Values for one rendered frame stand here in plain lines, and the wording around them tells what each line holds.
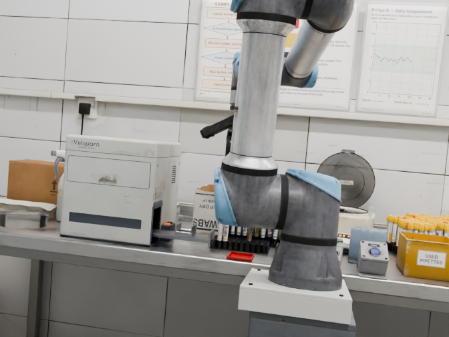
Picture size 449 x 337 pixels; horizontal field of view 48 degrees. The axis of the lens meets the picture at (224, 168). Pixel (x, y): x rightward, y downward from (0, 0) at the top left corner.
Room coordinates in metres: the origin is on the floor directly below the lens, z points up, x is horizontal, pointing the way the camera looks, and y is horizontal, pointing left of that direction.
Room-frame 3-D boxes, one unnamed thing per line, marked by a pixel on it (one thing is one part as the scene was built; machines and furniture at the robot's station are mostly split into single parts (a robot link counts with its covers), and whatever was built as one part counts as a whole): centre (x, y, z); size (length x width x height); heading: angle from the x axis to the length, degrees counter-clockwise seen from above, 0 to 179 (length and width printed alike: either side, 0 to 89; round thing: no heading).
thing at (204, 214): (1.80, -0.05, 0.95); 0.29 x 0.25 x 0.15; 171
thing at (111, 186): (1.56, 0.29, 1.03); 0.31 x 0.27 x 0.30; 81
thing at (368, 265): (1.32, -0.41, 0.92); 0.13 x 0.07 x 0.08; 171
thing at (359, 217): (1.68, -0.39, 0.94); 0.30 x 0.24 x 0.12; 162
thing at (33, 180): (1.94, 0.63, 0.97); 0.31 x 0.23 x 0.18; 74
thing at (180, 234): (1.43, 0.12, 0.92); 0.21 x 0.07 x 0.05; 81
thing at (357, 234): (1.44, -0.43, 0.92); 0.10 x 0.07 x 0.10; 75
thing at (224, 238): (1.49, -0.07, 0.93); 0.17 x 0.09 x 0.11; 81
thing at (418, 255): (1.36, -0.57, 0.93); 0.13 x 0.13 x 0.10; 80
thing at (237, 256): (1.36, -0.06, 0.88); 0.07 x 0.07 x 0.01; 81
